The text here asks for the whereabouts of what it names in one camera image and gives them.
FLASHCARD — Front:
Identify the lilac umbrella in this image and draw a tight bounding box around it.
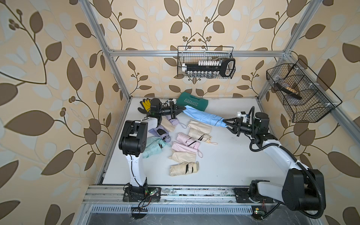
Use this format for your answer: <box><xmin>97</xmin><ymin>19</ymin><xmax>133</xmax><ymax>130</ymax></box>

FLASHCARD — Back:
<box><xmin>166</xmin><ymin>115</ymin><xmax>187</xmax><ymax>129</ymax></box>
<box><xmin>149</xmin><ymin>125</ymin><xmax>171</xmax><ymax>143</ymax></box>

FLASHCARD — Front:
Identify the beige sleeved umbrella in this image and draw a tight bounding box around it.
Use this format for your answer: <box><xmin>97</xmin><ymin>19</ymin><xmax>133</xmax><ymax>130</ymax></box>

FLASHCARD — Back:
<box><xmin>188</xmin><ymin>120</ymin><xmax>212</xmax><ymax>134</ymax></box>
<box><xmin>161</xmin><ymin>118</ymin><xmax>176</xmax><ymax>132</ymax></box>

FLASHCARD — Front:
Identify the black socket bit holder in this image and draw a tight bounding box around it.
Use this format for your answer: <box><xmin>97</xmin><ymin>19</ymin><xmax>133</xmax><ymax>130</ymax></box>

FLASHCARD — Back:
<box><xmin>180</xmin><ymin>58</ymin><xmax>236</xmax><ymax>79</ymax></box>

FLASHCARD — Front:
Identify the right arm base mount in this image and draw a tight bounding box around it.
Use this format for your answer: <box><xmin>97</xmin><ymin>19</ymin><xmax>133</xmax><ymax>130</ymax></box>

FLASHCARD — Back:
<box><xmin>233</xmin><ymin>180</ymin><xmax>274</xmax><ymax>203</ymax></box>

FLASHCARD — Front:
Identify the pink sleeved umbrella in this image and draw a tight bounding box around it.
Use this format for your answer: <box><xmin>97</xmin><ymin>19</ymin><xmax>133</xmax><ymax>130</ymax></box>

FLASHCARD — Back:
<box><xmin>176</xmin><ymin>133</ymin><xmax>200</xmax><ymax>150</ymax></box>

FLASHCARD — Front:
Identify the cream bare umbrella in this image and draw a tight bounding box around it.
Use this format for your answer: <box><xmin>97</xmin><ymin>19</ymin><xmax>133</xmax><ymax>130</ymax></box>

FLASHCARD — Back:
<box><xmin>188</xmin><ymin>128</ymin><xmax>218</xmax><ymax>145</ymax></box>
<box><xmin>170</xmin><ymin>162</ymin><xmax>199</xmax><ymax>176</ymax></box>

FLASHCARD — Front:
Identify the black side wire basket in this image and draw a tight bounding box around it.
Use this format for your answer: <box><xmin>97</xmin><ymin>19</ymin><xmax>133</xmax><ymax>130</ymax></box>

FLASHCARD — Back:
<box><xmin>266</xmin><ymin>59</ymin><xmax>343</xmax><ymax>123</ymax></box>

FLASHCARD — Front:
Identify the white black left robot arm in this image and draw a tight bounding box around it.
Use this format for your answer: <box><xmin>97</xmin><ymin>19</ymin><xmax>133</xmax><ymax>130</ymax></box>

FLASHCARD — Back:
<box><xmin>119</xmin><ymin>98</ymin><xmax>186</xmax><ymax>188</ymax></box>

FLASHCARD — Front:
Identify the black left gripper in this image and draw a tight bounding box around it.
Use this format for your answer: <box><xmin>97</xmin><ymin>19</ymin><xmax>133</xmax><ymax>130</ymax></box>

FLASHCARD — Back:
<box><xmin>156</xmin><ymin>102</ymin><xmax>185</xmax><ymax>120</ymax></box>

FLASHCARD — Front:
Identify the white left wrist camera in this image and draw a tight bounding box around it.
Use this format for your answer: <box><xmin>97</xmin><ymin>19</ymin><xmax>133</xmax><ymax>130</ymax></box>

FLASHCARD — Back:
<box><xmin>166</xmin><ymin>98</ymin><xmax>177</xmax><ymax>104</ymax></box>

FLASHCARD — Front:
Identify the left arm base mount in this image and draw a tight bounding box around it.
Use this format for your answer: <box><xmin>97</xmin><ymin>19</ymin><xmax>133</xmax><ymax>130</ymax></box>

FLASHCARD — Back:
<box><xmin>123</xmin><ymin>183</ymin><xmax>162</xmax><ymax>203</ymax></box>

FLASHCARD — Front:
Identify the green plastic tool case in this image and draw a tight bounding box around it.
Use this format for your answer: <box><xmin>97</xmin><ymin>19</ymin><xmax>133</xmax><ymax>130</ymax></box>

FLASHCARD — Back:
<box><xmin>176</xmin><ymin>92</ymin><xmax>208</xmax><ymax>111</ymax></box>

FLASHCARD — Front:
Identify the black rear wire basket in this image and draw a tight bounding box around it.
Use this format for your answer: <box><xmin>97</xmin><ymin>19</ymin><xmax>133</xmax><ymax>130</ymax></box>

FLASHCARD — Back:
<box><xmin>177</xmin><ymin>46</ymin><xmax>236</xmax><ymax>79</ymax></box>

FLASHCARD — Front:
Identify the dark tool in side basket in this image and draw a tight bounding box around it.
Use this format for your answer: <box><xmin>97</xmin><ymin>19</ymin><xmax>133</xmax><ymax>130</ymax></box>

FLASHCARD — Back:
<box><xmin>275</xmin><ymin>82</ymin><xmax>302</xmax><ymax>100</ymax></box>

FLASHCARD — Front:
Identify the yellow black work glove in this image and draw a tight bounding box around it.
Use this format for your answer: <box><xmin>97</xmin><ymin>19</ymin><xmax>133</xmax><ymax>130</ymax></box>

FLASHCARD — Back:
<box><xmin>138</xmin><ymin>98</ymin><xmax>151</xmax><ymax>114</ymax></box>

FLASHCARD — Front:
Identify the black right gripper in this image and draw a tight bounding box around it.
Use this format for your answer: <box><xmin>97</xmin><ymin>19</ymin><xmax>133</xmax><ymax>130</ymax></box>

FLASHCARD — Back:
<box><xmin>223</xmin><ymin>117</ymin><xmax>258</xmax><ymax>137</ymax></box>

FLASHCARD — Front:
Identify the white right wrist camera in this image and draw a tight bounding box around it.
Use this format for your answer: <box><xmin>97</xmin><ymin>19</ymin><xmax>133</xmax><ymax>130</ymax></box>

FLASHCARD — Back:
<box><xmin>237</xmin><ymin>111</ymin><xmax>248</xmax><ymax>121</ymax></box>

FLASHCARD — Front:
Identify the pink umbrella sleeve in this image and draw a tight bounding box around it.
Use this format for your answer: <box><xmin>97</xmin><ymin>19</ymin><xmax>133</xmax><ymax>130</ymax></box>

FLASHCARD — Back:
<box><xmin>171</xmin><ymin>142</ymin><xmax>203</xmax><ymax>158</ymax></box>

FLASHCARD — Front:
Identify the cream umbrella sleeve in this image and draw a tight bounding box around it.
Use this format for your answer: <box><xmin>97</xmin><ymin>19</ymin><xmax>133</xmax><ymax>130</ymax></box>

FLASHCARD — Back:
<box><xmin>169</xmin><ymin>151</ymin><xmax>196</xmax><ymax>163</ymax></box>

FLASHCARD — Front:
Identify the mint green umbrella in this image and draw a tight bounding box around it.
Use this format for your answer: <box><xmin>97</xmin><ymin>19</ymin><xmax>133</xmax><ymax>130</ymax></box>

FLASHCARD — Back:
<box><xmin>142</xmin><ymin>136</ymin><xmax>171</xmax><ymax>158</ymax></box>

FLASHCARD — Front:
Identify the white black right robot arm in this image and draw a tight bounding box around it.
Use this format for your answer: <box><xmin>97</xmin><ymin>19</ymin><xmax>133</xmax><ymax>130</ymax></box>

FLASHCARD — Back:
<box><xmin>223</xmin><ymin>107</ymin><xmax>326</xmax><ymax>219</ymax></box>

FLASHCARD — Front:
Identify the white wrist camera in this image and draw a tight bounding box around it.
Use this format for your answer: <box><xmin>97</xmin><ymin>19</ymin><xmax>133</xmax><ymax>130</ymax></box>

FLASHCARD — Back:
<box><xmin>237</xmin><ymin>111</ymin><xmax>248</xmax><ymax>121</ymax></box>
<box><xmin>166</xmin><ymin>98</ymin><xmax>177</xmax><ymax>104</ymax></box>

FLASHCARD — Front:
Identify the light blue umbrella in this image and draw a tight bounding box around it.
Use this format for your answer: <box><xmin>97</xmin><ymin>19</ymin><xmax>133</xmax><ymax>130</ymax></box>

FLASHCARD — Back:
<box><xmin>202</xmin><ymin>114</ymin><xmax>227</xmax><ymax>128</ymax></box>

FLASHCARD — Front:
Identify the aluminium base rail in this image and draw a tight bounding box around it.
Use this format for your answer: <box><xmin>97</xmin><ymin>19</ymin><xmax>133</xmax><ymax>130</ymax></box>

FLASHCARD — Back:
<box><xmin>82</xmin><ymin>185</ymin><xmax>316</xmax><ymax>206</ymax></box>

